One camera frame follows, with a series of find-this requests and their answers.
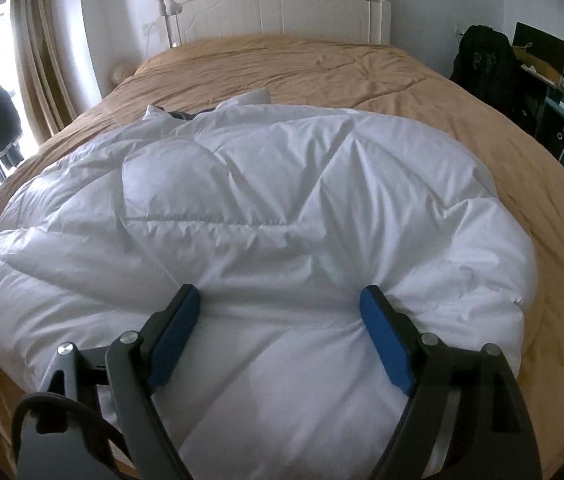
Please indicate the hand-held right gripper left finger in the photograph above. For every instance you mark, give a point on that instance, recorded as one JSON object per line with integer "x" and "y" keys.
{"x": 177, "y": 336}

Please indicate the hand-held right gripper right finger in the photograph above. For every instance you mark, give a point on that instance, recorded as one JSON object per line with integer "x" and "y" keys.
{"x": 387, "y": 346}

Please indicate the white quilted puffer jacket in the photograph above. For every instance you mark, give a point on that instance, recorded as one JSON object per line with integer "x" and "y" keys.
{"x": 262, "y": 240}

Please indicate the beige curtain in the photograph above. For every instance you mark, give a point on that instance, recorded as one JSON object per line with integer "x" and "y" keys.
{"x": 37, "y": 50}

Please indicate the small round lamp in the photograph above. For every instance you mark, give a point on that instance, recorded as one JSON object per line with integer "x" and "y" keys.
{"x": 121, "y": 72}

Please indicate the bed with tan quilt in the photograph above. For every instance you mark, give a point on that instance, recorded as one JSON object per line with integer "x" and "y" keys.
{"x": 312, "y": 70}

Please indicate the dark green shelf unit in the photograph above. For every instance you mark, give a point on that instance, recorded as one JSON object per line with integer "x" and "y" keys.
{"x": 557, "y": 115}

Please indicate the black jacket on chair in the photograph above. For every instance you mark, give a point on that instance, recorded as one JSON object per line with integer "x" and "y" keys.
{"x": 487, "y": 65}

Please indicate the black monitor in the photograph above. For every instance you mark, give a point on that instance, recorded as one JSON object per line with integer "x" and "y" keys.
{"x": 542, "y": 45}

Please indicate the white wooden headboard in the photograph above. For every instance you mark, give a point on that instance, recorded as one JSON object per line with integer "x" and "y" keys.
{"x": 277, "y": 5}

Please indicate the wall socket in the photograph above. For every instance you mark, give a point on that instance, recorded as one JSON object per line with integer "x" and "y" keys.
{"x": 148, "y": 28}

